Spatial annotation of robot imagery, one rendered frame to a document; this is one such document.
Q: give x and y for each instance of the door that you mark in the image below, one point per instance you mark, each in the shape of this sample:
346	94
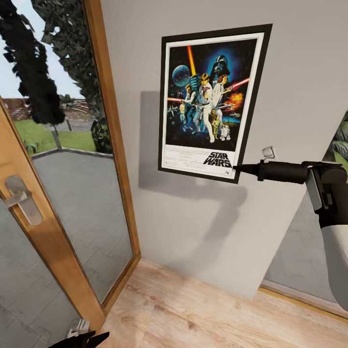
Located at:
68	235

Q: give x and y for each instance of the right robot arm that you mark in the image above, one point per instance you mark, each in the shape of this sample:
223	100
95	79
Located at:
327	185

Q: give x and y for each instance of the poster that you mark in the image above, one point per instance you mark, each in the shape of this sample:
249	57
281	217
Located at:
209	83

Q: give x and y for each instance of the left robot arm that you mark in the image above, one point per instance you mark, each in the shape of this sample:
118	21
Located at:
77	340

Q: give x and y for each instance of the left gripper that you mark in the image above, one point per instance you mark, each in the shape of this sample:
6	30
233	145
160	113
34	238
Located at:
87	340

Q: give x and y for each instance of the fixed window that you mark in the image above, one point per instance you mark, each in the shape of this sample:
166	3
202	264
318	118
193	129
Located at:
298	272

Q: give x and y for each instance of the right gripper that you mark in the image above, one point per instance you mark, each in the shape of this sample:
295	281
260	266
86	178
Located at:
277	171

